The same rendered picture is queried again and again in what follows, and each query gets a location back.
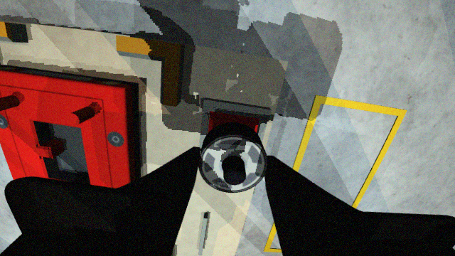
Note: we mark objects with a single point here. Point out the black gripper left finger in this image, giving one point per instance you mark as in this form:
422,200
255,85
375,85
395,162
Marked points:
143,216

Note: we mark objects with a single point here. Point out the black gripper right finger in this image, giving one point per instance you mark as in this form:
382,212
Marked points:
312,222

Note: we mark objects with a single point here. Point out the yellow tape outline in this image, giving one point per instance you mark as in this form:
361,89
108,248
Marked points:
318,100

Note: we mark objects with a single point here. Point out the black rubber tyre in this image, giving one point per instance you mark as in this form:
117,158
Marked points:
232,139

